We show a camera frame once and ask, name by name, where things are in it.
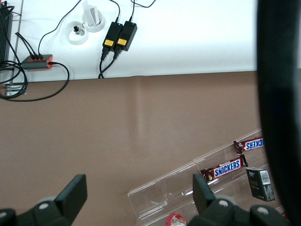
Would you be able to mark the grey orange USB hub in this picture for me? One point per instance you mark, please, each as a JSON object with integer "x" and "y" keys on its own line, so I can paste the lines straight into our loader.
{"x": 35, "y": 64}

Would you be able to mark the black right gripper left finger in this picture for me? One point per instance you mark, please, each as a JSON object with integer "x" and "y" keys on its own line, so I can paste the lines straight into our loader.
{"x": 75, "y": 190}

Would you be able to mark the red lid snack cup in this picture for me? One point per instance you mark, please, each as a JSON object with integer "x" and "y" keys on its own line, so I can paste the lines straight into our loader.
{"x": 176, "y": 220}

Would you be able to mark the small black box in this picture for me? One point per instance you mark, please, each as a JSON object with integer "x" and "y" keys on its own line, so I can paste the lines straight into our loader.
{"x": 261, "y": 183}

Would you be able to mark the small metal bracket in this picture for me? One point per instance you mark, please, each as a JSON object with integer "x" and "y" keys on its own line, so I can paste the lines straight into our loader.
{"x": 15, "y": 89}

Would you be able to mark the black ribbed box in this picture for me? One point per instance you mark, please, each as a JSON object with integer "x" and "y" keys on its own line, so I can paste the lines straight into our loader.
{"x": 4, "y": 33}

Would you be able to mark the black power adapter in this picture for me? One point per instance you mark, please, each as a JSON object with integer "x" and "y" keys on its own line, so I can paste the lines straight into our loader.
{"x": 113, "y": 35}
{"x": 127, "y": 35}

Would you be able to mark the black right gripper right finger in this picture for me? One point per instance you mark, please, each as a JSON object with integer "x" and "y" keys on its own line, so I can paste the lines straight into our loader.
{"x": 202, "y": 193}

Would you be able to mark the Snickers chocolate bar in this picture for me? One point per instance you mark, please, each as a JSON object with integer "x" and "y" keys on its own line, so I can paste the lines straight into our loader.
{"x": 251, "y": 144}
{"x": 227, "y": 168}

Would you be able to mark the clear acrylic stepped shelf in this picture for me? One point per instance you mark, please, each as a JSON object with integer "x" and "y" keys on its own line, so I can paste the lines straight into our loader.
{"x": 169, "y": 195}

